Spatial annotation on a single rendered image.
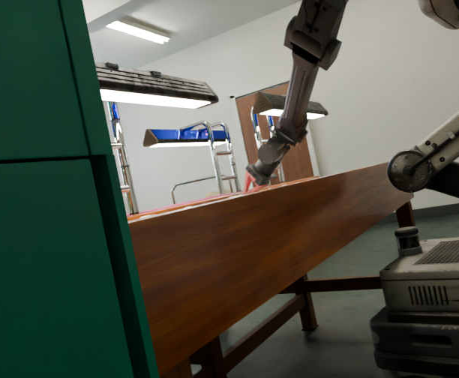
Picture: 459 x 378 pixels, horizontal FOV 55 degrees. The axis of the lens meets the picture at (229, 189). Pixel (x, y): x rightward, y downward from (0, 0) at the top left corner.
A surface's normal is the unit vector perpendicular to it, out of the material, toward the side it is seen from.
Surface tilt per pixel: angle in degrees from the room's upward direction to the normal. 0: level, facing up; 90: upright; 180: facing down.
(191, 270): 90
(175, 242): 90
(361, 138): 90
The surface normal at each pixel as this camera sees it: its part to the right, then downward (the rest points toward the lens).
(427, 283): -0.62, 0.12
